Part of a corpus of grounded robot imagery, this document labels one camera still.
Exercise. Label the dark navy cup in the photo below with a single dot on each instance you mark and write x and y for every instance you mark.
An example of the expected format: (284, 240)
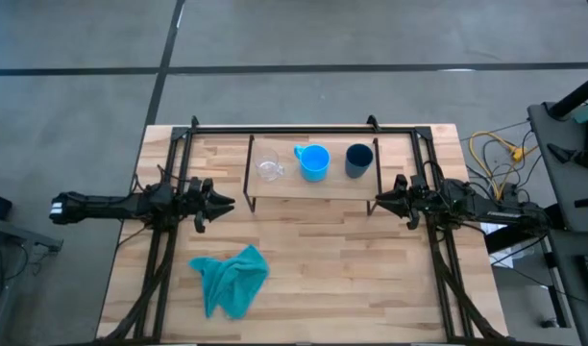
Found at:
(359, 161)

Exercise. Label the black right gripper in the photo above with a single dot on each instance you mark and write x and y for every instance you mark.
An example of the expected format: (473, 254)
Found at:
(414, 199)

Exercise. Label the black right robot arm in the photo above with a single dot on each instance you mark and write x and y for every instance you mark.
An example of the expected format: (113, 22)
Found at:
(476, 204)

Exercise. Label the teal waffle cloth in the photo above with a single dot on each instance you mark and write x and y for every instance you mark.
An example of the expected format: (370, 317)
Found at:
(231, 283)

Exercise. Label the grey side desk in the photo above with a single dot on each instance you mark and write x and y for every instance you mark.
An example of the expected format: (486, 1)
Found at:
(563, 192)

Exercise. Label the white paper sheet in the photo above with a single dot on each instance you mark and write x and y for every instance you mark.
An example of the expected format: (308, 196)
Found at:
(503, 250)

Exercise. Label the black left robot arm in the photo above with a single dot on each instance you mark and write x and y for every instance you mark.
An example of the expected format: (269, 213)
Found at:
(106, 204)

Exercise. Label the light blue plastic mug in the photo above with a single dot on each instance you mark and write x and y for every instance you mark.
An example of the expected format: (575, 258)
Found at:
(314, 163)

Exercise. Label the wooden shelf with black legs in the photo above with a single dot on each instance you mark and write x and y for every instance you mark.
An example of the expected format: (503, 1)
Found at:
(318, 190)

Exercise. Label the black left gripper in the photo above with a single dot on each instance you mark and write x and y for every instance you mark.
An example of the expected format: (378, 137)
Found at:
(200, 202)

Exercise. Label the black aluminium frame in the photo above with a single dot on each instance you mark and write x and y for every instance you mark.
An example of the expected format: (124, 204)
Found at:
(299, 130)

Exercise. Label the black slanted pole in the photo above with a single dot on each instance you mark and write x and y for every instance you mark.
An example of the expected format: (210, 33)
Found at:
(575, 98)

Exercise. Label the clear plastic cup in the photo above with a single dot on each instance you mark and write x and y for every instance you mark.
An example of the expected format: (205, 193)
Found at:
(269, 165)

